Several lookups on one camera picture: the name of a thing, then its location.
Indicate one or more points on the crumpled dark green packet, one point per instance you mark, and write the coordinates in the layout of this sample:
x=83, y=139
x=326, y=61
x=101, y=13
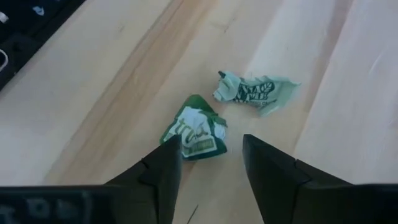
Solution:
x=196, y=127

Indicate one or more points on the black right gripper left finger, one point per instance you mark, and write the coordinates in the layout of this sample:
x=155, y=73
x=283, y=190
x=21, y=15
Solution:
x=158, y=186

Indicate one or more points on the crumpled light green packet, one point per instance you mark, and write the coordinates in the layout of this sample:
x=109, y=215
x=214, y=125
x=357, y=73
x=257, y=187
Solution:
x=258, y=91

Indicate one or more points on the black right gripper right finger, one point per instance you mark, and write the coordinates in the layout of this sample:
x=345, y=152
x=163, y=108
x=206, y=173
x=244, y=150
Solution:
x=273, y=186

